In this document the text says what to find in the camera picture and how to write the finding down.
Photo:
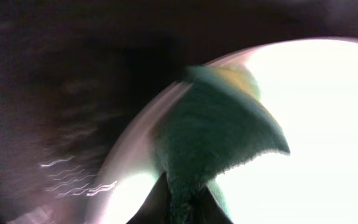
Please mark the white plate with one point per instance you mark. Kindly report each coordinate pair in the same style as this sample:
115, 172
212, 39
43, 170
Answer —
310, 86

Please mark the green scrub sponge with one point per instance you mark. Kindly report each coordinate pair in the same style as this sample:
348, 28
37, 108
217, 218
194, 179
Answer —
219, 123

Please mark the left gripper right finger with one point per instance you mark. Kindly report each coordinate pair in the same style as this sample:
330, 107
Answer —
206, 209

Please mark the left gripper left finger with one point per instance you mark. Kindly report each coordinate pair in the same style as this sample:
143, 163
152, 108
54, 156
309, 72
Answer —
155, 209

